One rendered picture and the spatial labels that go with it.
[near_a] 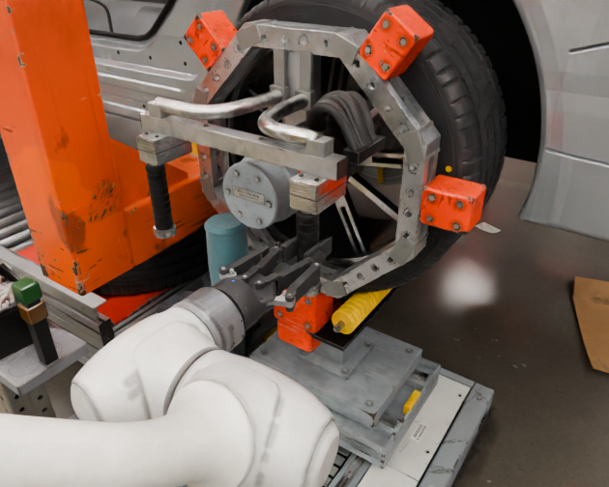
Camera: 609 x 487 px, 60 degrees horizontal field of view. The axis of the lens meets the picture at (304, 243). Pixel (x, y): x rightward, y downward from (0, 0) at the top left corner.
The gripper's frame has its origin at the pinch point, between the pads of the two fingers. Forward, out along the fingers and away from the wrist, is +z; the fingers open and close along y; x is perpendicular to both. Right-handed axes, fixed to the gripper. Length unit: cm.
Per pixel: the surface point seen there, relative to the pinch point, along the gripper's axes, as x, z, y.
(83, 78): 18, 6, -60
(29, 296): -19, -20, -53
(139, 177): -9, 18, -62
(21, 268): -44, 3, -106
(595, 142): 11, 46, 32
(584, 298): -81, 144, 36
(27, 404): -61, -20, -73
